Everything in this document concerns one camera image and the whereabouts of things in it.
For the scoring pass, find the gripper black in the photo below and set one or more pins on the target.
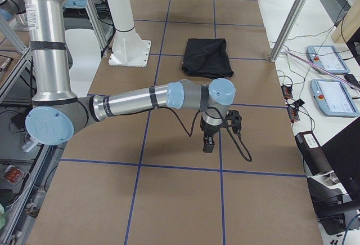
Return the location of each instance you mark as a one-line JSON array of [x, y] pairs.
[[208, 130]]

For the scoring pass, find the black graphic t-shirt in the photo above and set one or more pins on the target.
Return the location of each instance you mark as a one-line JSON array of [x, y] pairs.
[[206, 58]]

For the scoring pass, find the small circuit board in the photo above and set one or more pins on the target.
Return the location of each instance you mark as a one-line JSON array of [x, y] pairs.
[[287, 91]]

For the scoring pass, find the black box device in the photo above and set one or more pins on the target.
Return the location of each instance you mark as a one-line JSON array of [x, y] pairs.
[[314, 159]]

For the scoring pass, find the reacher grabber stick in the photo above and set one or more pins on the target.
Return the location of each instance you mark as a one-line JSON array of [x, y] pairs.
[[322, 71]]

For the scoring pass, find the near blue teach pendant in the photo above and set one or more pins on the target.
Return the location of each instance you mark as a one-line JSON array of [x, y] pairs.
[[333, 98]]

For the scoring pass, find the blue teach pendant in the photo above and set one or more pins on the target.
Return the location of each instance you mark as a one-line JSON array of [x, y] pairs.
[[327, 58], [333, 98]]

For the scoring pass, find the far blue teach pendant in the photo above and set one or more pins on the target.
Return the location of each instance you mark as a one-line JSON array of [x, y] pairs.
[[327, 58]]

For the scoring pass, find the white plastic chair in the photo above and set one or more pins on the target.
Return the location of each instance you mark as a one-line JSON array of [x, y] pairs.
[[86, 56]]

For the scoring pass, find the red food package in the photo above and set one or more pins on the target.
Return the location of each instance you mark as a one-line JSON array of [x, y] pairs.
[[13, 175]]

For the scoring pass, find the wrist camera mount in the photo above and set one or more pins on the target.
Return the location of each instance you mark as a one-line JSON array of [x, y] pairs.
[[234, 120]]

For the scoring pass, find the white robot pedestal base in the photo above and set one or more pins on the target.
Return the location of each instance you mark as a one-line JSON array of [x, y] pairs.
[[128, 49]]

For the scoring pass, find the aluminium frame post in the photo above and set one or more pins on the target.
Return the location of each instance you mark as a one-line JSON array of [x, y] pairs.
[[286, 29]]

